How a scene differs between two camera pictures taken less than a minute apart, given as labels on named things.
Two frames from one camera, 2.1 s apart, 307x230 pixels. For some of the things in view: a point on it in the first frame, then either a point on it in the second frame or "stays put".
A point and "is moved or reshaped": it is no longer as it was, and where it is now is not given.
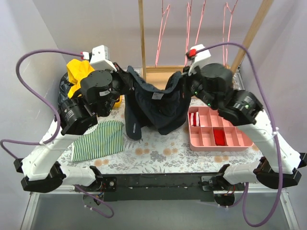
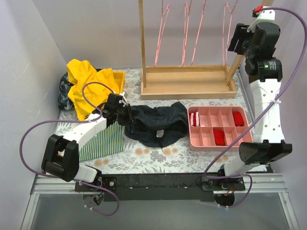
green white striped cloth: [104, 138] stays put
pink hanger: [164, 18] stays put
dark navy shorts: [167, 109] is moved or reshaped
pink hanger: [231, 12] stays put
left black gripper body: [120, 78] to [129, 113]
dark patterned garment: [64, 87] stays put
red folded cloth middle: [219, 137] stays put
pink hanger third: [201, 19] stays put
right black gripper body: [189, 80] to [235, 38]
